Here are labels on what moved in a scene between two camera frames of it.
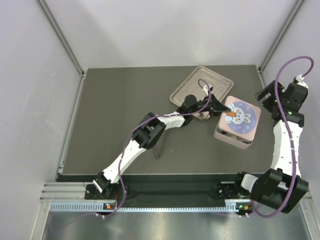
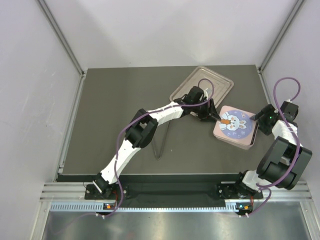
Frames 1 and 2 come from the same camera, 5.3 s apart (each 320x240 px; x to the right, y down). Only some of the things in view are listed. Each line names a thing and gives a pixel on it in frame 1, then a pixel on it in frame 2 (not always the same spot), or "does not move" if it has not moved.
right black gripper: x=270 y=89 → x=269 y=110
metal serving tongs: x=161 y=151 does not move
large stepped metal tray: x=198 y=84 does not move
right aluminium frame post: x=294 y=14 does not move
